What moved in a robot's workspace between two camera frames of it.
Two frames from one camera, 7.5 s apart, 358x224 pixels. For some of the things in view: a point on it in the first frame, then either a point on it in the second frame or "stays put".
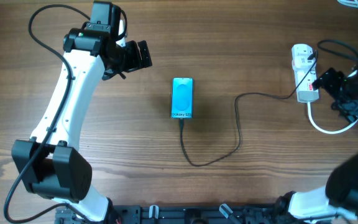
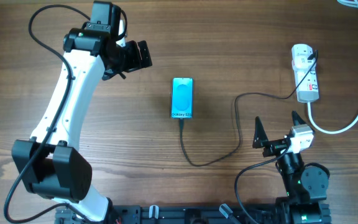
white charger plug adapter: (301, 61) stays put
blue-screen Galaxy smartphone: (182, 98) stays put
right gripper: (327, 81) → (261, 140)
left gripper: (134, 63) stays put
